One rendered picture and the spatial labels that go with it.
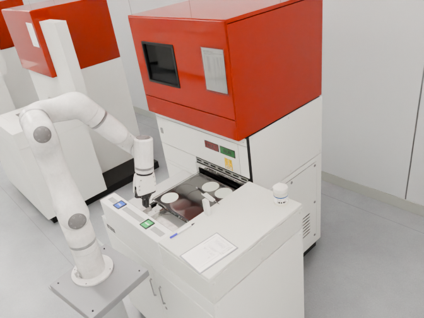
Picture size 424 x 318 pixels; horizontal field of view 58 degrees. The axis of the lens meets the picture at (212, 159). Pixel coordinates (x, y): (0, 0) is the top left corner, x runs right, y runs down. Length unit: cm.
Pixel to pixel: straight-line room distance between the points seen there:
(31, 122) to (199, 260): 84
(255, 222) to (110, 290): 71
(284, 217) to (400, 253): 148
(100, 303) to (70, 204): 45
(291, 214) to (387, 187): 177
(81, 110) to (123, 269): 78
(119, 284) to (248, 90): 108
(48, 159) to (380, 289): 220
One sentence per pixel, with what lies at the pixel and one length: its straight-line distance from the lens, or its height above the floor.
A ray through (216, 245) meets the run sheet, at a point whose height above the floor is 97.
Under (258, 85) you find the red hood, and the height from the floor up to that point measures 147.
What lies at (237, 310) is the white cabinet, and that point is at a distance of 184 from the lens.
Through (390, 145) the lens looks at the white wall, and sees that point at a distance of 333.
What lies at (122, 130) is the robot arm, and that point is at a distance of 158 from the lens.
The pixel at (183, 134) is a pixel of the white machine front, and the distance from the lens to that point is 238.
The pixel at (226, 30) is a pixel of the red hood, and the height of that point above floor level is 177.
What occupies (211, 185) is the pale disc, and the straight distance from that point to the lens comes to 221.
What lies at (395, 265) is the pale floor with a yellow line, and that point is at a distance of 305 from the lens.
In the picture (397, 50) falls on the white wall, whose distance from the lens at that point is 306.
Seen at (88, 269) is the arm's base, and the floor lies 93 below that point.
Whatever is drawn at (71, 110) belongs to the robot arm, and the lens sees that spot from 149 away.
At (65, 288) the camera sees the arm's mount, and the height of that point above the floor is 87.
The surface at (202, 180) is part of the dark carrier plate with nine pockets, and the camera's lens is 227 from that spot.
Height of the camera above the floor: 210
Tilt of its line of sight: 29 degrees down
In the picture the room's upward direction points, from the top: 8 degrees counter-clockwise
